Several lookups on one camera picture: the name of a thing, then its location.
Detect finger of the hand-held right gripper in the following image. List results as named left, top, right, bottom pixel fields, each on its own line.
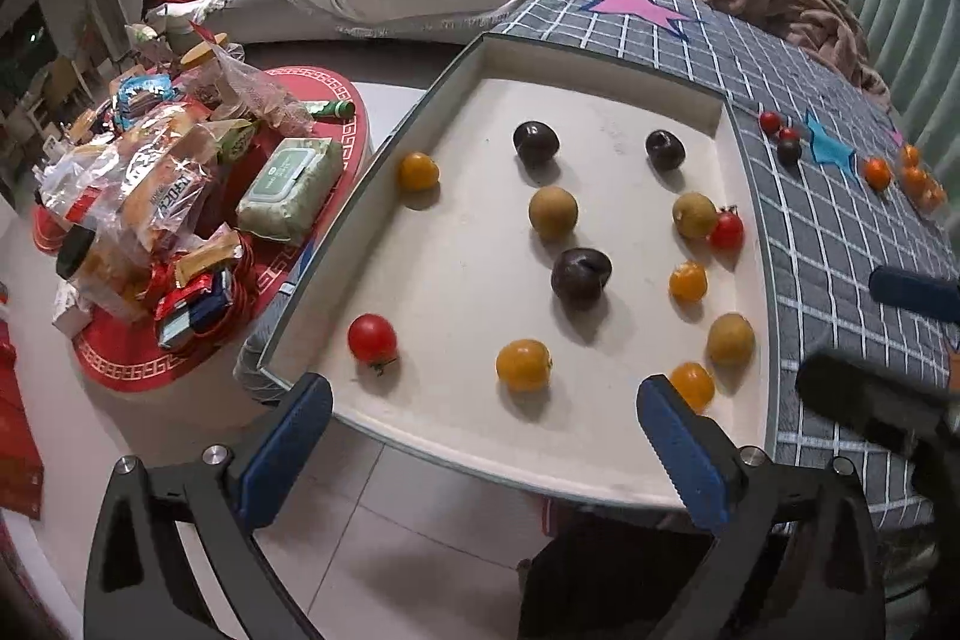
left=795, top=349, right=960, bottom=453
left=868, top=266, right=960, bottom=317

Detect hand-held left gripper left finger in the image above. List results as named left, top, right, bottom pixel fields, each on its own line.
left=82, top=372, right=335, bottom=640

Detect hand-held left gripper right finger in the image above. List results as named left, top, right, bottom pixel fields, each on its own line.
left=636, top=374, right=890, bottom=640

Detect yellow cherry tomato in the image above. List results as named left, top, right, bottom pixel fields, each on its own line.
left=670, top=362, right=716, bottom=414
left=396, top=152, right=441, bottom=193
left=669, top=262, right=709, bottom=302
left=496, top=338, right=554, bottom=393

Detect tan round fruit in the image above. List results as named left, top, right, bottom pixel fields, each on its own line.
left=707, top=313, right=756, bottom=367
left=528, top=185, right=580, bottom=239
left=672, top=192, right=719, bottom=239

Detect white shallow tray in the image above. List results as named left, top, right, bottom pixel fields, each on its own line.
left=255, top=32, right=777, bottom=510

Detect grey checked star cloth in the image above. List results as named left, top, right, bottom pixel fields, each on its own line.
left=480, top=0, right=960, bottom=536

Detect red wrapped candy packets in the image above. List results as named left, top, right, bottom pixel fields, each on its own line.
left=154, top=269, right=233, bottom=348

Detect red round mat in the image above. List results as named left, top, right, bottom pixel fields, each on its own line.
left=30, top=66, right=376, bottom=393

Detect yellow snack packet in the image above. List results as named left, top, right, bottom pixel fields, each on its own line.
left=176, top=231, right=245, bottom=281

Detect green wet wipes pack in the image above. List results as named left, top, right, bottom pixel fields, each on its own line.
left=236, top=136, right=344, bottom=245

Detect red floor cloth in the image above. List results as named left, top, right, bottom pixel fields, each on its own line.
left=0, top=317, right=44, bottom=521

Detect pale green curtain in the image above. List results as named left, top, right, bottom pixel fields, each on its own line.
left=836, top=0, right=960, bottom=146

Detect black jar lid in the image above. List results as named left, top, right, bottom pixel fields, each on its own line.
left=56, top=227, right=98, bottom=277

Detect clear bread bag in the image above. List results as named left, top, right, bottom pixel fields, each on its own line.
left=45, top=107, right=218, bottom=266

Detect green round snack pack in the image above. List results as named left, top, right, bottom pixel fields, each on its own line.
left=214, top=119, right=260, bottom=161

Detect pink brown blanket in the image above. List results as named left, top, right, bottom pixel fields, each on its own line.
left=675, top=0, right=893, bottom=109

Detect clear plastic bag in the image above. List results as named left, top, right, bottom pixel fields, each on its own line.
left=191, top=21, right=316, bottom=135

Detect blue snack packet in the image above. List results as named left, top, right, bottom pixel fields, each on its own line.
left=112, top=74, right=175, bottom=112

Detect jar with wooden lid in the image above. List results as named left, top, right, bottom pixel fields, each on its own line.
left=180, top=32, right=230, bottom=71

